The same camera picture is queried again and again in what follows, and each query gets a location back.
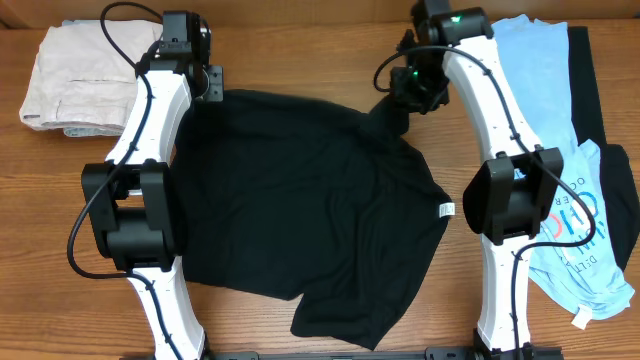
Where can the black garment under pile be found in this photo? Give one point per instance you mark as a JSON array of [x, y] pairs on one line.
[[612, 164]]

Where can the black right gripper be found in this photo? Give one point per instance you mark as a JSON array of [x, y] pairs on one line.
[[406, 99]]

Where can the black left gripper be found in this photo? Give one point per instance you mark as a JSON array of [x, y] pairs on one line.
[[214, 83]]

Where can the black t-shirt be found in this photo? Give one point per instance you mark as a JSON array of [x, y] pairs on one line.
[[297, 198]]

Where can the light blue printed t-shirt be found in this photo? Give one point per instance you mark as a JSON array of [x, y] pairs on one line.
[[572, 260]]

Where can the folded beige pants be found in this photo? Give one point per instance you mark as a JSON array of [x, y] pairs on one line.
[[47, 83]]

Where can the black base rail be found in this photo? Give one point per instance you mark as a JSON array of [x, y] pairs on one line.
[[345, 355]]

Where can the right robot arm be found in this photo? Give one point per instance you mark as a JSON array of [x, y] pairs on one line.
[[512, 191]]

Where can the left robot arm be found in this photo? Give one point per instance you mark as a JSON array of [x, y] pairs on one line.
[[131, 201]]

